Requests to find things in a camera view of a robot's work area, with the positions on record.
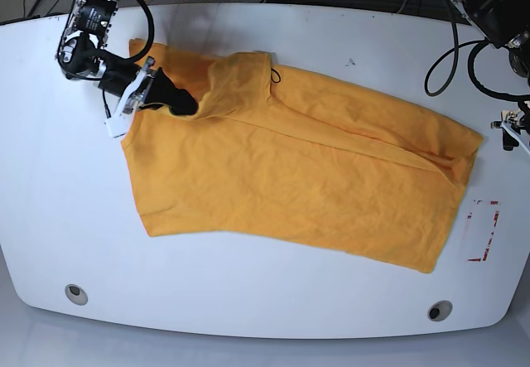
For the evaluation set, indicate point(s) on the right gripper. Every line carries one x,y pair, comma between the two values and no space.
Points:
142,87

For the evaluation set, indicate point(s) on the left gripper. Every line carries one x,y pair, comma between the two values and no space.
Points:
514,125

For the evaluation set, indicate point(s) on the yellow t-shirt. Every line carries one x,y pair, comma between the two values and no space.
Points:
298,156

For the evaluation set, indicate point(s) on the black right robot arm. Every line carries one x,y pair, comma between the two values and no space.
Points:
82,55

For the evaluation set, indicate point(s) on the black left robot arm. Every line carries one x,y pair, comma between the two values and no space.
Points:
503,24

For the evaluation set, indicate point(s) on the red tape rectangle marking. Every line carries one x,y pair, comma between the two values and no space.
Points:
480,227

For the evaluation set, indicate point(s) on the right table grommet hole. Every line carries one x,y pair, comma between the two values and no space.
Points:
440,311

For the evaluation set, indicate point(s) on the table grommet hole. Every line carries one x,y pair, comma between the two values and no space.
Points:
440,311
76,295

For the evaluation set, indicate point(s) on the left table grommet hole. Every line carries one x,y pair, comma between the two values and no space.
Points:
76,295

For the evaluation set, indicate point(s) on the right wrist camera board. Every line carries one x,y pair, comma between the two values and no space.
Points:
119,125

